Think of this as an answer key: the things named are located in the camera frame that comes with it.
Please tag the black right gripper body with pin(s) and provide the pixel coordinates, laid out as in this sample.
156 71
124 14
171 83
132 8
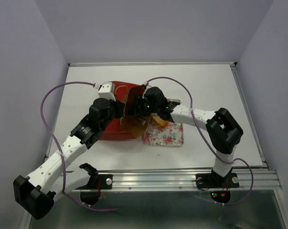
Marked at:
145 108

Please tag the red paper bag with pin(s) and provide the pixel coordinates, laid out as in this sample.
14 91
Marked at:
127 127

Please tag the orange round fake bread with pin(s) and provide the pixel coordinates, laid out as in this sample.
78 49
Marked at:
158 121

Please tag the metal tongs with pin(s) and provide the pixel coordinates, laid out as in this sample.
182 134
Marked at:
142 121

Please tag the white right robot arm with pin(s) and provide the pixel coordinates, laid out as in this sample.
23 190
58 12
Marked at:
219 129

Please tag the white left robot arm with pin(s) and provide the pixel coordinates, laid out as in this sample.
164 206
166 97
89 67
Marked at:
38 191

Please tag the floral rectangular tray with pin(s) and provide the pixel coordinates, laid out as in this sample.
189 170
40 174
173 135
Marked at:
172 135

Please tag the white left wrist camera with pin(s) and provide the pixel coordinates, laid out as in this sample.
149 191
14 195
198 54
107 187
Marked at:
106 90

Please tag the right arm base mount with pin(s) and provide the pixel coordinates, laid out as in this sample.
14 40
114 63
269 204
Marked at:
219 186

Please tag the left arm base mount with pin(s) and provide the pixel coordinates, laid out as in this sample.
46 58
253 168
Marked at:
91 190

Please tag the aluminium front mounting rail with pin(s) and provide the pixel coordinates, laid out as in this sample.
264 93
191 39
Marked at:
178 180

